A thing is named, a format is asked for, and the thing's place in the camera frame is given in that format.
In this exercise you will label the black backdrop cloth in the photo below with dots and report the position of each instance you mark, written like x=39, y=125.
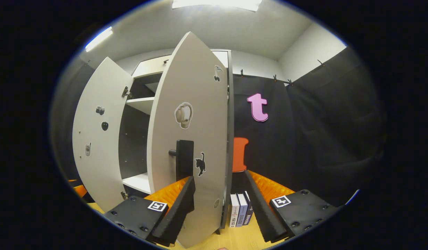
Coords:
x=321, y=139

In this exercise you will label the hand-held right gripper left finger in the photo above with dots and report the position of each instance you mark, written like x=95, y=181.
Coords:
x=181, y=215

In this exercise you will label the ceiling light panel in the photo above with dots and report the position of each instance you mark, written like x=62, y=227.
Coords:
x=217, y=5
x=99, y=39

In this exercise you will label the white cabinet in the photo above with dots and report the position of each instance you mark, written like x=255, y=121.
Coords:
x=144, y=67

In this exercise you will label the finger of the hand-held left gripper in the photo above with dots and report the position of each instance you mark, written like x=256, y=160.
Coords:
x=79, y=190

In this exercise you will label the white cabinet door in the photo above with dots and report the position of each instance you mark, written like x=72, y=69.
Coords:
x=96, y=156

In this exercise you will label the grey-blue book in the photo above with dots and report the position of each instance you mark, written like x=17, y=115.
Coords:
x=242, y=210

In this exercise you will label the dark blue book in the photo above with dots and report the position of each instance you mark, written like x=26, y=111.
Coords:
x=249, y=211

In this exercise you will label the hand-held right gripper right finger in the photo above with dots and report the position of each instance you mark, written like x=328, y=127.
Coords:
x=262, y=211

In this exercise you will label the white cabinet door cat sticker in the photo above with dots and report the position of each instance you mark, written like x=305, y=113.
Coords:
x=200, y=104

